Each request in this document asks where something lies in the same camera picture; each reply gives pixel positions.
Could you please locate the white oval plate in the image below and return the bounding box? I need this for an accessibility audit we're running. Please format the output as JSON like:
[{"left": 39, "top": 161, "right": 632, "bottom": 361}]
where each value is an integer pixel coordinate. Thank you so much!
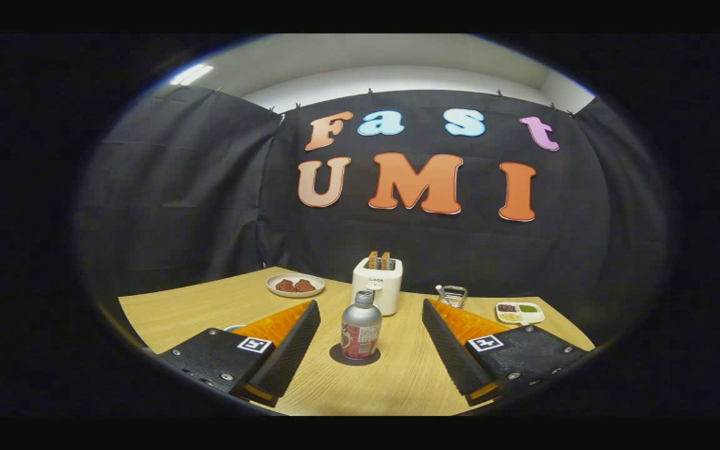
[{"left": 266, "top": 273, "right": 326, "bottom": 298}]

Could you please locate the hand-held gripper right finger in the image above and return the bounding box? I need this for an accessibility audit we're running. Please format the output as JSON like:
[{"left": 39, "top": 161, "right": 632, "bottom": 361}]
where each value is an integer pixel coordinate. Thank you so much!
[{"left": 421, "top": 299, "right": 591, "bottom": 407}]

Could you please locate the silver bottle with red label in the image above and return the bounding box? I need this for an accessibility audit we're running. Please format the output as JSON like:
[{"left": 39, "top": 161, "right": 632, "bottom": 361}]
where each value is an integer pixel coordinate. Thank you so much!
[{"left": 341, "top": 290, "right": 383, "bottom": 361}]

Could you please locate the white toaster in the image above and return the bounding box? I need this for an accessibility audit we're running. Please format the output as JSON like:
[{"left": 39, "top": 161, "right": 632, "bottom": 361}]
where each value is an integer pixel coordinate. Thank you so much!
[{"left": 352, "top": 256, "right": 404, "bottom": 316}]

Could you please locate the dark brown round coaster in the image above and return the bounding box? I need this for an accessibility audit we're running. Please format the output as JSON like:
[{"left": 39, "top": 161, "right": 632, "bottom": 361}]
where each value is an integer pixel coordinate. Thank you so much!
[{"left": 329, "top": 342, "right": 381, "bottom": 366}]

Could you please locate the white divided condiment dish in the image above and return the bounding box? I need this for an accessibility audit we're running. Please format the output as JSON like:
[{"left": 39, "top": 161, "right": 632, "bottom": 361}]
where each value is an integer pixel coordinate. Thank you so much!
[{"left": 495, "top": 302, "right": 546, "bottom": 325}]

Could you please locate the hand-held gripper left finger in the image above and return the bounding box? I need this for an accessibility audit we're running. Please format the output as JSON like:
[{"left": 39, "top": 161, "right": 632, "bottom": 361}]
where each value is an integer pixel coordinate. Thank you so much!
[{"left": 159, "top": 300, "right": 323, "bottom": 408}]

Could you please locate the wooden table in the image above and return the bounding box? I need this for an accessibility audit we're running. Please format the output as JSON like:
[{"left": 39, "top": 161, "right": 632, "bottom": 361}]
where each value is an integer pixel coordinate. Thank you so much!
[{"left": 118, "top": 267, "right": 596, "bottom": 416}]

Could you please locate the ceiling light panel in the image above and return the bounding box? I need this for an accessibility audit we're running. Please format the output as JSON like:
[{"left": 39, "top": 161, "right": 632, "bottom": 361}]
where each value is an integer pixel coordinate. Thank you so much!
[{"left": 169, "top": 64, "right": 214, "bottom": 86}]

